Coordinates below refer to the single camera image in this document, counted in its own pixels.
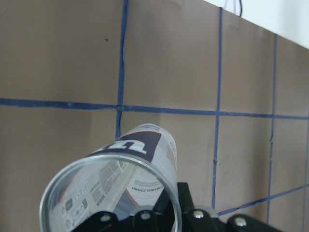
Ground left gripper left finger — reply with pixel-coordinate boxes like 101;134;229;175
79;205;169;232

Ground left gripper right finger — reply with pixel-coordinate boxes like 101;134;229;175
177;182;280;232

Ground Wilson tennis ball can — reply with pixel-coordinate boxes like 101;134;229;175
40;124;183;232

